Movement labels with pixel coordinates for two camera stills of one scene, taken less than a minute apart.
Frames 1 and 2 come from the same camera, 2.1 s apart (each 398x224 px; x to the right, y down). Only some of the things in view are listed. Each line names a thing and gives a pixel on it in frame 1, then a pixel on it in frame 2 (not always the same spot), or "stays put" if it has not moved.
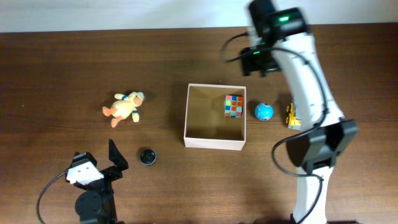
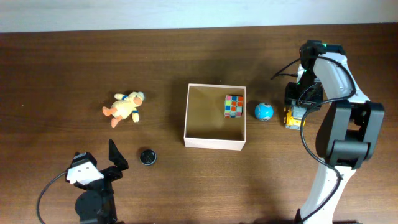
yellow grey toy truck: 294,122 stays put
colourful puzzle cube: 233,106 stays put
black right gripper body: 259,66 -> 303,101
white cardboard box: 215,117 stays put
